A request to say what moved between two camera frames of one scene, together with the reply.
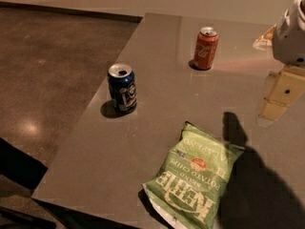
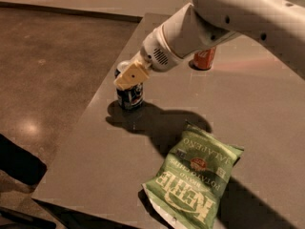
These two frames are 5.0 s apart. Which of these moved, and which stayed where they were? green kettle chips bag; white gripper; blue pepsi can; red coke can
Moved: white gripper; blue pepsi can
Stayed: green kettle chips bag; red coke can
